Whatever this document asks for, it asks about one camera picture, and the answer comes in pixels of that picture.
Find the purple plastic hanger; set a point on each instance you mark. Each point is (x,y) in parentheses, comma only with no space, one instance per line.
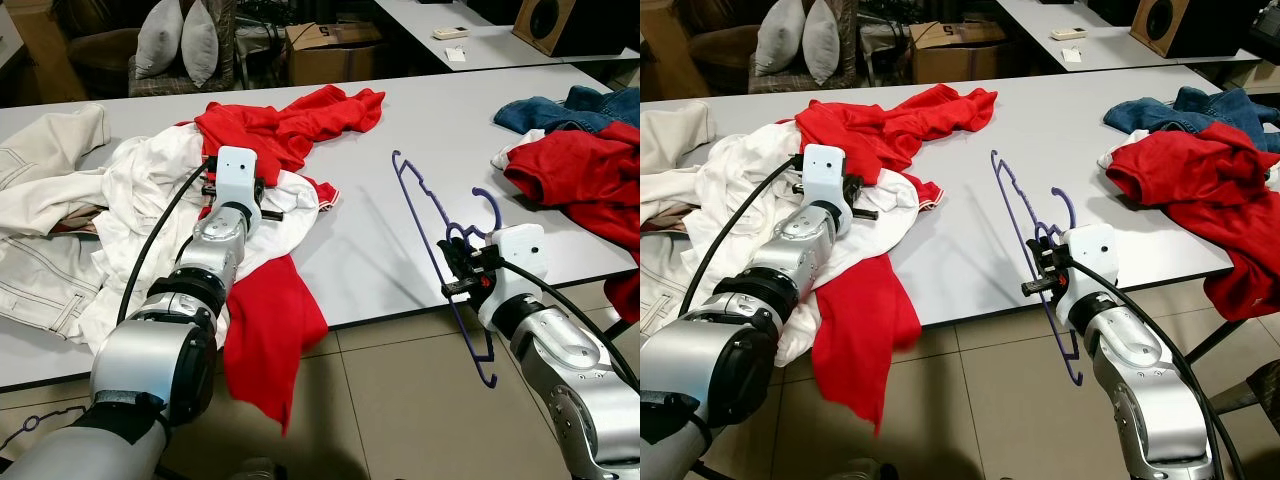
(1018,220)
(424,220)
(60,410)

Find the plain white t-shirt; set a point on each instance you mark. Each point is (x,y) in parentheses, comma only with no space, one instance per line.
(150,200)
(740,180)

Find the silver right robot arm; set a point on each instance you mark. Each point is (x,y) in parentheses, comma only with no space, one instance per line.
(1150,400)
(570,380)

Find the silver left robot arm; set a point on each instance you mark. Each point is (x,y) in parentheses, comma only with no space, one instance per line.
(720,360)
(150,360)

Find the red polo shirt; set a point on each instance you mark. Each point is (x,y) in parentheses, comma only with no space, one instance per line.
(290,120)
(900,120)

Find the small white cloth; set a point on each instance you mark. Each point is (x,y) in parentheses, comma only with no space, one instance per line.
(1112,155)
(508,155)

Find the plain red shirt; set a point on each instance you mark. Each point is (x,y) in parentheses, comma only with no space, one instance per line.
(270,330)
(865,330)

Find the crumpled red garment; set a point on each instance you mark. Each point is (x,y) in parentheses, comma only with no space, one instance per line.
(585,175)
(1200,190)

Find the black table leg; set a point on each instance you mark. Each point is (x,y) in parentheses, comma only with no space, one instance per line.
(1215,342)
(620,330)

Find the open cardboard box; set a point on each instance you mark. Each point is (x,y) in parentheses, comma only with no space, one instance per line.
(955,50)
(335,55)

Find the grey pillow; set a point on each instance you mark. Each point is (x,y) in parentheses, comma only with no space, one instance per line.
(780,38)
(823,42)
(200,42)
(158,40)

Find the blue denim jeans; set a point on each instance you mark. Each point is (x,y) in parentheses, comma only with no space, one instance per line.
(570,110)
(1190,110)

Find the white office table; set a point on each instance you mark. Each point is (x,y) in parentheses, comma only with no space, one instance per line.
(500,60)
(1120,50)

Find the brown armchair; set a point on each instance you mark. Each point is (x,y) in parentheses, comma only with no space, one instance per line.
(100,60)
(720,55)

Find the white paper slip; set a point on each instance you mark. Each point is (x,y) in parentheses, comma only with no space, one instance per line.
(1072,55)
(456,55)

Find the cream denim jacket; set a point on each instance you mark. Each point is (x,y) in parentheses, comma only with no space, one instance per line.
(665,135)
(50,150)

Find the white remote control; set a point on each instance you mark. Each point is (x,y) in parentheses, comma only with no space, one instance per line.
(450,33)
(1068,33)

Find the brown board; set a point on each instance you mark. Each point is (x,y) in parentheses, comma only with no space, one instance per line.
(670,45)
(45,50)

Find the wooden speaker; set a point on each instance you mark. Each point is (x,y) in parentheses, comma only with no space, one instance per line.
(1185,25)
(560,25)

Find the grey robot foot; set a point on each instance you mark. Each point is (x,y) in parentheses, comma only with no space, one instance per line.
(860,468)
(250,468)

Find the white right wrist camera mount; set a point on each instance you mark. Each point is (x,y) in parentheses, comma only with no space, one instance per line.
(520,250)
(1090,250)

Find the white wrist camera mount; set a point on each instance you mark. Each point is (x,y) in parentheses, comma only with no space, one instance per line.
(825,170)
(237,170)
(520,250)
(1090,250)

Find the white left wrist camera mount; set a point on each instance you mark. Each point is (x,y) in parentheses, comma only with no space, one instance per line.
(237,170)
(825,170)

